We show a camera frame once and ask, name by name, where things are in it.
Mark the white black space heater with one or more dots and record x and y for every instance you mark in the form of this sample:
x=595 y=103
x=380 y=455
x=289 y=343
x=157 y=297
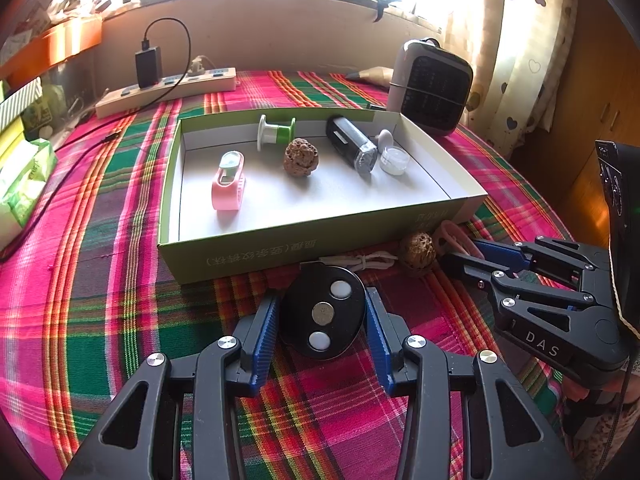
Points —
x=430 y=90

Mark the brown paper cone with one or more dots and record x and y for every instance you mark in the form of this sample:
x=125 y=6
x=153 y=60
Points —
x=372 y=76

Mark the person's right hand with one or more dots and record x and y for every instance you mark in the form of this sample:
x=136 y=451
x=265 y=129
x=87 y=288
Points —
x=575 y=389

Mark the pink silicone clip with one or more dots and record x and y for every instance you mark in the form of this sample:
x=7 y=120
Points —
x=227 y=185

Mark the pink loop hair clip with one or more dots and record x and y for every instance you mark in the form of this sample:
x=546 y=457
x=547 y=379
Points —
x=452 y=237

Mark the black charger plug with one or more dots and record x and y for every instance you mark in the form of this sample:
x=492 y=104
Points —
x=149 y=67

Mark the shallow green cardboard box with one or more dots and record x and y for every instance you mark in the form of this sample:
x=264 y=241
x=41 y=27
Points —
x=320 y=200

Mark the plaid tablecloth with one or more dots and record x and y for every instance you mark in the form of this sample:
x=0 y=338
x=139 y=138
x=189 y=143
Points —
x=100 y=285

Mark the black oval device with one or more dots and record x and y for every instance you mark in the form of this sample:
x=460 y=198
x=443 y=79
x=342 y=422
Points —
x=322 y=310

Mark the orange box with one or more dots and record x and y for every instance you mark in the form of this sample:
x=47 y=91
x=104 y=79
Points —
x=60 y=42

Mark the green tissue pack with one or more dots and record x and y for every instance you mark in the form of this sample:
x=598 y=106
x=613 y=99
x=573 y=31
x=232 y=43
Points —
x=25 y=180

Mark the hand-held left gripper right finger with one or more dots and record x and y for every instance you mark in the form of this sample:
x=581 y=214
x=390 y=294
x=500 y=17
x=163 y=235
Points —
x=377 y=340

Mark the grey striped box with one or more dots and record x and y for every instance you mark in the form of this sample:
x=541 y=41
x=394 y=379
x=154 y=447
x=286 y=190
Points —
x=17 y=102

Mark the small black plug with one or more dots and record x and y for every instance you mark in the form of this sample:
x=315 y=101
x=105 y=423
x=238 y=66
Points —
x=376 y=106

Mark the wooden cabinet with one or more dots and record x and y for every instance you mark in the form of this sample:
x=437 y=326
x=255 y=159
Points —
x=595 y=85

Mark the black window clip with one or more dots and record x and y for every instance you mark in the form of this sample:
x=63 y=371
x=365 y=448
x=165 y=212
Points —
x=384 y=7

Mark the black cylindrical device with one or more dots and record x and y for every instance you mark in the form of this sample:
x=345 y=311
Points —
x=350 y=145

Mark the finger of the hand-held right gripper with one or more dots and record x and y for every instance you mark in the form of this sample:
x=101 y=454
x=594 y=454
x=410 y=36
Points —
x=500 y=254
x=480 y=272

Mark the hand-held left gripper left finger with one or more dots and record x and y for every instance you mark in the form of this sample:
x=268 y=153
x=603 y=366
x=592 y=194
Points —
x=262 y=340

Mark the green thread spool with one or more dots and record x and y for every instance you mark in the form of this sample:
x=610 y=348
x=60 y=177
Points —
x=275 y=132

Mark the white power strip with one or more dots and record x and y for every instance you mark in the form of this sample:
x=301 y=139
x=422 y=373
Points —
x=150 y=97

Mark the white plug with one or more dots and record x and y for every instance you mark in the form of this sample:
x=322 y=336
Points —
x=196 y=66

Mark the heart print curtain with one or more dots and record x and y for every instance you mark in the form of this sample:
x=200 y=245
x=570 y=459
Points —
x=520 y=35

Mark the small clear plastic jar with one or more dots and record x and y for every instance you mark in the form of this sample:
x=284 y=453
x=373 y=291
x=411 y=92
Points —
x=395 y=161

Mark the brown walnut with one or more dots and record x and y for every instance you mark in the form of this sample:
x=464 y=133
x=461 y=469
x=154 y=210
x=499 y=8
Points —
x=416 y=255
x=301 y=157

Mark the yellow-green cardboard box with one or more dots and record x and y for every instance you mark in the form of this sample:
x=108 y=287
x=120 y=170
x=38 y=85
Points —
x=7 y=142

